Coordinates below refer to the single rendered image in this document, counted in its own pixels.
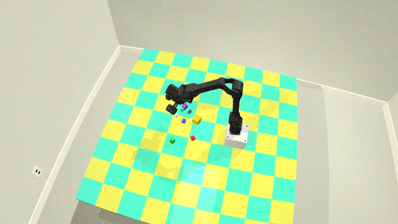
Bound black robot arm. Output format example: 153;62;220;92
165;77;244;135

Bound yellow block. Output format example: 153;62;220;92
192;114;201;125

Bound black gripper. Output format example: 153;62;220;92
165;97;184;115

